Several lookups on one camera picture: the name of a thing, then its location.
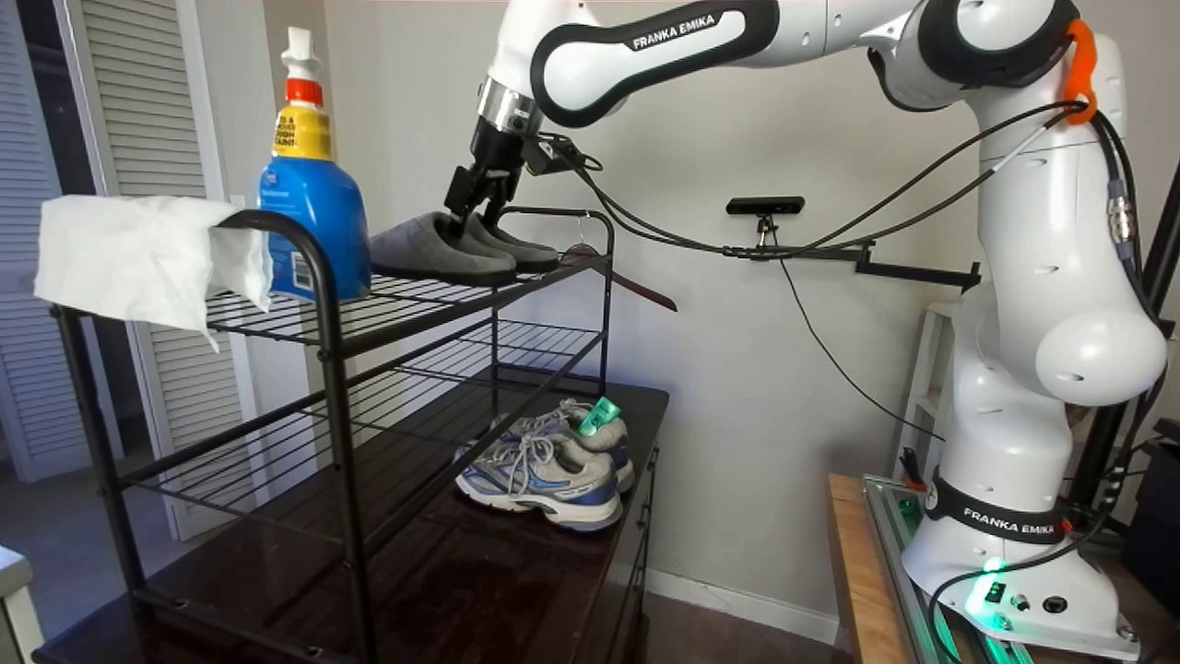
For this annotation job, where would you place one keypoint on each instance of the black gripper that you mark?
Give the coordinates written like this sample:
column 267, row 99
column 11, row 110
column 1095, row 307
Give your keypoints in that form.
column 493, row 179

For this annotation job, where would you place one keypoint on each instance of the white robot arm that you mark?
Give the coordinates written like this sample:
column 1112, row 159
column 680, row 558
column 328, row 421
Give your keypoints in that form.
column 1061, row 318

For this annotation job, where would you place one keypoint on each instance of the blue spray cleaner bottle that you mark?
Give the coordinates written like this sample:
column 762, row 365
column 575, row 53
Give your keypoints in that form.
column 302, row 179

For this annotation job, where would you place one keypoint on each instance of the white blue sneaker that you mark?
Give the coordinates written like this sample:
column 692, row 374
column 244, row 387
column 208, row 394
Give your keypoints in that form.
column 543, row 474

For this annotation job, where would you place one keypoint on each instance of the white paper towel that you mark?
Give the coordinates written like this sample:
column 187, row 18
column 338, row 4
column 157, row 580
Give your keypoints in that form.
column 150, row 261

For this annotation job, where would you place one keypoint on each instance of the black box beside robot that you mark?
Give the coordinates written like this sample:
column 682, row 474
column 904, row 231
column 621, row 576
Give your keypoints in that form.
column 1153, row 551

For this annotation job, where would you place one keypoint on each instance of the black camera on stand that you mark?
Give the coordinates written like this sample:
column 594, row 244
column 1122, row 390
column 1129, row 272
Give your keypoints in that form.
column 764, row 213

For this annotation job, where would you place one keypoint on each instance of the black metal wire rack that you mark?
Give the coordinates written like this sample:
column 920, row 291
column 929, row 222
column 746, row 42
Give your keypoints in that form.
column 407, row 387

